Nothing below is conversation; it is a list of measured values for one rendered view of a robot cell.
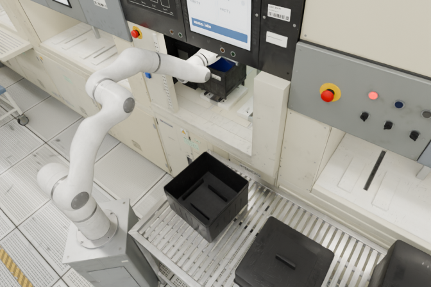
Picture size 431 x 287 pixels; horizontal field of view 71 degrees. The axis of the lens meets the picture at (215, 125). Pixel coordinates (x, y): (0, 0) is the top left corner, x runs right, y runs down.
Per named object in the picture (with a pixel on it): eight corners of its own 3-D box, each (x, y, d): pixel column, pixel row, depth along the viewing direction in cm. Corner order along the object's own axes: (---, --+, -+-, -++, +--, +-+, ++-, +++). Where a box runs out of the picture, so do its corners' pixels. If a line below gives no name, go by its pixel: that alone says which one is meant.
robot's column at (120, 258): (115, 307, 185) (60, 264, 130) (118, 261, 204) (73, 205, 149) (160, 300, 186) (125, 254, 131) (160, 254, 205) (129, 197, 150)
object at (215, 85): (195, 91, 180) (189, 44, 157) (216, 73, 191) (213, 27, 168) (228, 106, 169) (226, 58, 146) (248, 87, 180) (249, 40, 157)
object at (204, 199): (208, 170, 159) (205, 150, 146) (249, 201, 145) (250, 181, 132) (169, 206, 145) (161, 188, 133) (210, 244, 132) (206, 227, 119)
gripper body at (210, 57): (193, 63, 155) (206, 53, 161) (208, 70, 151) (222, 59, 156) (191, 51, 150) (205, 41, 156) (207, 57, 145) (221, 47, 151)
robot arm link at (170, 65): (174, 59, 117) (215, 68, 143) (146, 48, 124) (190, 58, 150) (168, 81, 119) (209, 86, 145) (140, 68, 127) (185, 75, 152)
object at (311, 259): (232, 281, 121) (231, 270, 111) (268, 223, 136) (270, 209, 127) (301, 332, 108) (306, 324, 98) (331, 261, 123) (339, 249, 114)
